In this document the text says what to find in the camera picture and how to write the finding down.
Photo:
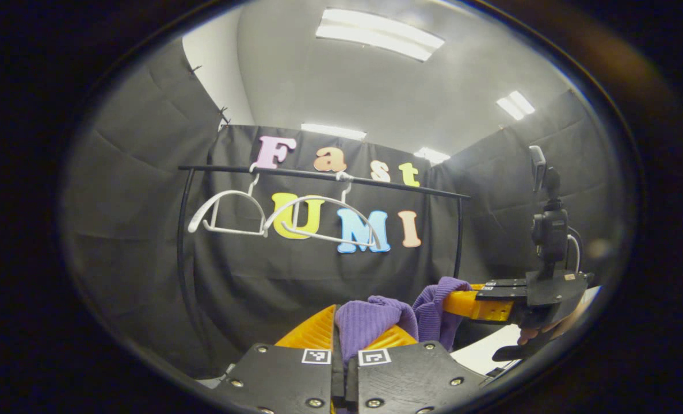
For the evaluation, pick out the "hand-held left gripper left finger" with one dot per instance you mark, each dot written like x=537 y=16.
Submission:
x=283 y=374

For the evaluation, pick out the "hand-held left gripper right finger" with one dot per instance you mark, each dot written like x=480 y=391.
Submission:
x=404 y=374

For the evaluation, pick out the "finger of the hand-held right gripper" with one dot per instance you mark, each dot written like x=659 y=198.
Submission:
x=491 y=307
x=508 y=283

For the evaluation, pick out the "purple ribbed jacket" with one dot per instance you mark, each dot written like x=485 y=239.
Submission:
x=370 y=322

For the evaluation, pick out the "black metal clothes rack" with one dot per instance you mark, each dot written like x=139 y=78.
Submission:
x=433 y=192

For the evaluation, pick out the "white plastic hanger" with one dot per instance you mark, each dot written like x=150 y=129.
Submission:
x=329 y=198
x=237 y=191

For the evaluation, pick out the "white board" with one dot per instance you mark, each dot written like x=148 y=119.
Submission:
x=473 y=353

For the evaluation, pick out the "small ceiling light panel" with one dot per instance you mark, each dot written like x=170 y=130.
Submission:
x=522 y=102
x=509 y=108

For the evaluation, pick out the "black backdrop cloth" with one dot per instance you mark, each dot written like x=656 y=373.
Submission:
x=134 y=201

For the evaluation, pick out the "large ceiling light panel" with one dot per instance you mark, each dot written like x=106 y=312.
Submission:
x=378 y=34

